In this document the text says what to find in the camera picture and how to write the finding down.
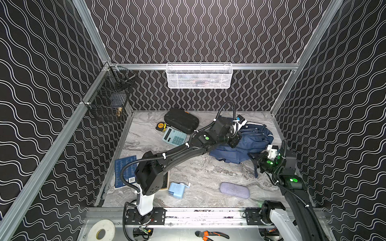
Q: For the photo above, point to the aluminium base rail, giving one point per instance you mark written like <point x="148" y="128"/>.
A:
<point x="178" y="217"/>

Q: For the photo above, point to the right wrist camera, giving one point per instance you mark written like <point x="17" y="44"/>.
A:
<point x="273" y="151"/>

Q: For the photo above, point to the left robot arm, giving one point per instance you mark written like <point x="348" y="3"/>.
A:
<point x="145" y="175"/>

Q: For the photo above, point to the yellow black tape measure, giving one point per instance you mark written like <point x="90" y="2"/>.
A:
<point x="161" y="126"/>

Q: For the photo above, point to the orange handled pliers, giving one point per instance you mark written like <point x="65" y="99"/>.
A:
<point x="206" y="235"/>

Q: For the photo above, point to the light blue pencil sharpener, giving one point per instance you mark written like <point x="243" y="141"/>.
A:
<point x="177" y="190"/>

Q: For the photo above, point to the brown black book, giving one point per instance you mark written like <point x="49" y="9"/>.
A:
<point x="165" y="184"/>

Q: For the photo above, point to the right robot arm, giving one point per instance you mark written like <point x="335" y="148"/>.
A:
<point x="281" y="173"/>

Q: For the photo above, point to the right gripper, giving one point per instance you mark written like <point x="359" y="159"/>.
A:
<point x="262" y="156"/>

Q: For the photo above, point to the black wire basket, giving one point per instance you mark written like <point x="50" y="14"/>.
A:
<point x="109" y="101"/>

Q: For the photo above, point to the teal calculator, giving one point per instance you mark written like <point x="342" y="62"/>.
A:
<point x="174" y="137"/>

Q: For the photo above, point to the white tape roll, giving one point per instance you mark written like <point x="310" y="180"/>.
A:
<point x="103" y="230"/>

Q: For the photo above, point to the purple glasses case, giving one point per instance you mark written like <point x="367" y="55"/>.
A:
<point x="234" y="190"/>

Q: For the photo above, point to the navy blue backpack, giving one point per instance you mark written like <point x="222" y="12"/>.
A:
<point x="255" y="138"/>

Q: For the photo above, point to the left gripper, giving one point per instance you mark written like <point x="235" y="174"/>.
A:
<point x="234" y="140"/>

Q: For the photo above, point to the black zippered case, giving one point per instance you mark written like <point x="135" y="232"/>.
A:
<point x="181" y="120"/>

